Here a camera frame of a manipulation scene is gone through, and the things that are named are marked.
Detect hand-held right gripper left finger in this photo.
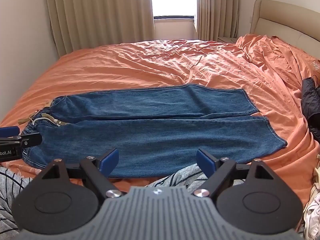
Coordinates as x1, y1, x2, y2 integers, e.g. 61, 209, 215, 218
32, 148, 124, 199

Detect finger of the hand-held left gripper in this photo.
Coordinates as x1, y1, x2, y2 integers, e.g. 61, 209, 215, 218
0, 126, 19, 138
0, 133, 42, 148

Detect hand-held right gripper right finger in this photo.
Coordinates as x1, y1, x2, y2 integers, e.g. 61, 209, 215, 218
193, 149, 280, 198

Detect blue denim pants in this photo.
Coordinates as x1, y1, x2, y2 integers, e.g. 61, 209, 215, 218
21, 84, 288, 179

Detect beige webbing belt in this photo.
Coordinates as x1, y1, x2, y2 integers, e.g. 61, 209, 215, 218
18, 100, 68, 126

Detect grey line-print cloth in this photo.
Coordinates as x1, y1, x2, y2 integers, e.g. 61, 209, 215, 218
0, 164, 210, 240

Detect orange bed sheet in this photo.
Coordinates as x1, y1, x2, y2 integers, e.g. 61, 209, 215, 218
0, 39, 320, 208

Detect pile of light clothes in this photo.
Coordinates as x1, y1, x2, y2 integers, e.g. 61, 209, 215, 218
302, 155, 320, 240

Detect dark jacket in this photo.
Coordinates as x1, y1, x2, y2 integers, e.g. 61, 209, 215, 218
301, 77, 320, 143

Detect beige nightstand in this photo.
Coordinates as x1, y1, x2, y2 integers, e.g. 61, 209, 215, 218
217, 35, 238, 43

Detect orange crumpled duvet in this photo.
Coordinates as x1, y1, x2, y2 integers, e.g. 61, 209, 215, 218
236, 34, 320, 100

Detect beige pleated curtain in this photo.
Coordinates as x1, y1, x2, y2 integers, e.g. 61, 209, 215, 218
45, 0, 155, 58
194, 0, 240, 42

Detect beige padded headboard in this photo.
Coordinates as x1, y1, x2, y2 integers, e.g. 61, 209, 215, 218
250, 0, 320, 58

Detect dark framed window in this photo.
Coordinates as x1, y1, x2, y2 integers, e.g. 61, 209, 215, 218
150, 0, 198, 20

